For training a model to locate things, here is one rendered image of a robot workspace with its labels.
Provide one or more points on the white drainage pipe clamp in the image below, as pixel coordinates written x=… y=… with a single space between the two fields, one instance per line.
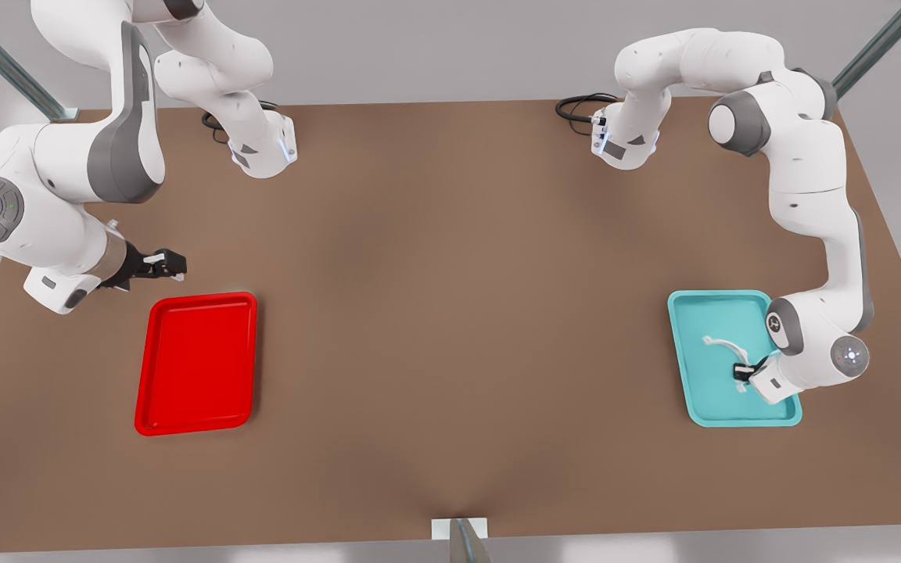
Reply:
x=724 y=348

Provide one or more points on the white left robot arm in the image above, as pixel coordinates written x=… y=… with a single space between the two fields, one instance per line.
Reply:
x=802 y=156

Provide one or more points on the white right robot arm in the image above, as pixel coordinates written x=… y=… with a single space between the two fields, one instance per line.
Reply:
x=59 y=164

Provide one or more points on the teal rectangular tray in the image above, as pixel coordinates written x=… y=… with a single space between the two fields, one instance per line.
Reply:
x=712 y=375

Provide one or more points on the red rectangular tray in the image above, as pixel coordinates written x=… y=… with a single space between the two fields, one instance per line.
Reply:
x=196 y=363

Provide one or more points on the silver frame post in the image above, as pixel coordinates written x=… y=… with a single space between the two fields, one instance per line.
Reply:
x=462 y=539
x=5 y=66
x=881 y=43

